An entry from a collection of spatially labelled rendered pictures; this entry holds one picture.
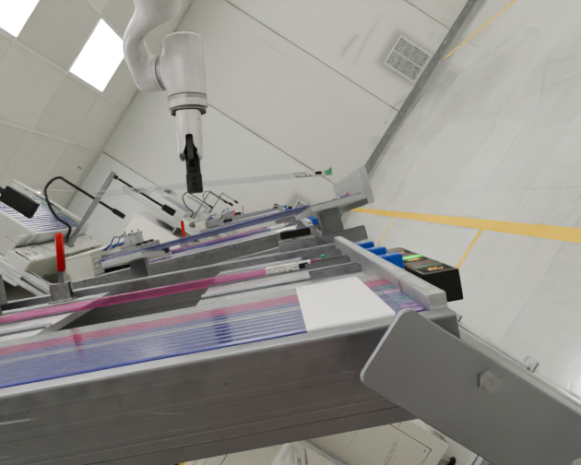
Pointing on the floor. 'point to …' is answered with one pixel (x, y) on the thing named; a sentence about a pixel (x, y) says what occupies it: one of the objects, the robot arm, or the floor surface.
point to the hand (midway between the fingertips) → (195, 183)
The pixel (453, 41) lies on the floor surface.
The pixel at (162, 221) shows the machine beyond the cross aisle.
